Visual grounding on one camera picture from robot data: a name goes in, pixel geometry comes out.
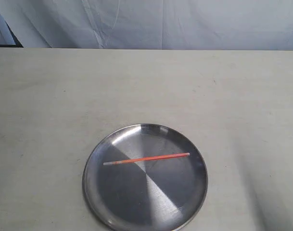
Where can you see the translucent orange plastic strip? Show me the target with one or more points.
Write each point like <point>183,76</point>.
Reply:
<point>150,158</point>

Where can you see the round stainless steel plate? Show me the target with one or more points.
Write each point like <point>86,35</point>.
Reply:
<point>159,195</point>

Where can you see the white backdrop cloth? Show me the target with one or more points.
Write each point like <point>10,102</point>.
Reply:
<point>152,24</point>

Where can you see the dark framed board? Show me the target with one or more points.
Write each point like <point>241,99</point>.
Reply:
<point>7,37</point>

